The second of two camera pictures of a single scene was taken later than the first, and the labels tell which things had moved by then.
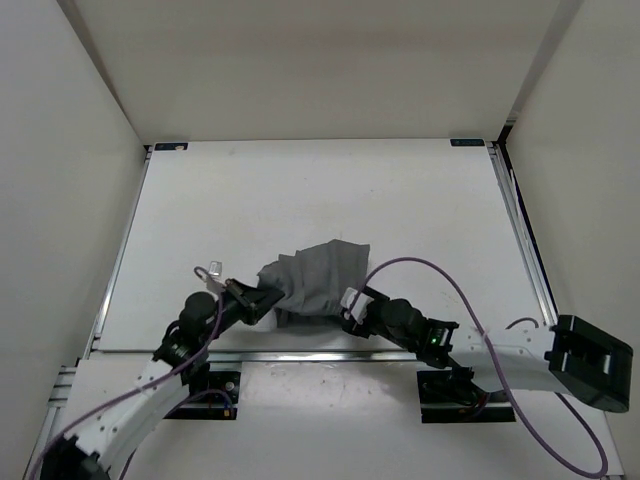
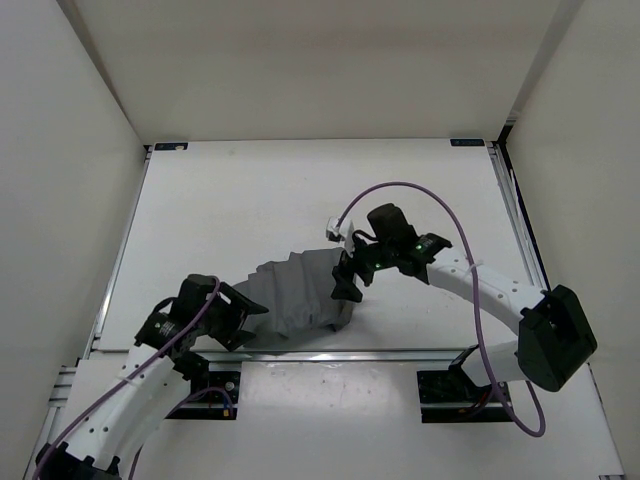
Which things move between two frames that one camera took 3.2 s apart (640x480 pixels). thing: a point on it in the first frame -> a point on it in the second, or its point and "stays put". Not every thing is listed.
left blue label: x=171 y=146 stays put
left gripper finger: x=255 y=302 -> x=236 y=339
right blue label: x=466 y=142 stays put
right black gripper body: x=373 y=322 -> x=372 y=257
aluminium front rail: x=264 y=358 stays put
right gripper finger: x=349 y=322 -> x=344 y=274
